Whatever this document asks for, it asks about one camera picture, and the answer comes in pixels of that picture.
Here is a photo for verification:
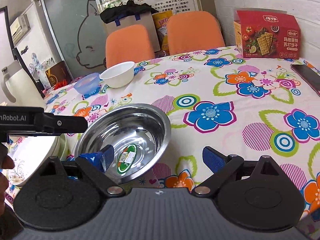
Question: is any translucent blue plastic bowl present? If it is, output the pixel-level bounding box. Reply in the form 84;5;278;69
74;73;100;95

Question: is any stainless steel bowl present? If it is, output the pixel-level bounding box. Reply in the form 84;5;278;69
74;103;171;184

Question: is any person's left hand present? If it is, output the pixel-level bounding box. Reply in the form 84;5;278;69
0;143;15;216

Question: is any white kettle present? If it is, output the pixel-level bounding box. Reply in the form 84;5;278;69
1;60;46;108

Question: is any white plate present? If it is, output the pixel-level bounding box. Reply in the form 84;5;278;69
4;134;68;187

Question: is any brown gift bag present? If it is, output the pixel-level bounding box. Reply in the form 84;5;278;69
45;61;72;87

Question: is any floral tablecloth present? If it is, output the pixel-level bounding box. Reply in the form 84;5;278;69
45;47;319;220

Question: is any white ceramic bowl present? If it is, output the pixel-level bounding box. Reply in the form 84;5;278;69
100;61;135;88

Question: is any white air conditioner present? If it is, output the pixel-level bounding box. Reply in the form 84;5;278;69
10;14;30;46

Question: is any left orange chair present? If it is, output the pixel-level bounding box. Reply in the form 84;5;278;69
106;24;155;68

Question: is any orange chair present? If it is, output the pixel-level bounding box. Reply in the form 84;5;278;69
167;11;225;55
106;24;155;68

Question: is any black smartphone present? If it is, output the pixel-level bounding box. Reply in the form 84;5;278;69
291;64;320;95

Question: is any red cracker box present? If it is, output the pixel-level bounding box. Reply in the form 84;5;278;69
233;9;302;60

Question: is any right orange chair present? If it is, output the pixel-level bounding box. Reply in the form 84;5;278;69
167;11;225;55

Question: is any yellow snack bag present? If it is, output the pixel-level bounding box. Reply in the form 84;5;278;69
152;10;173;55

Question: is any cardboard box with blue straps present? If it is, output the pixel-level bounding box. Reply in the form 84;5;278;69
100;0;161;53

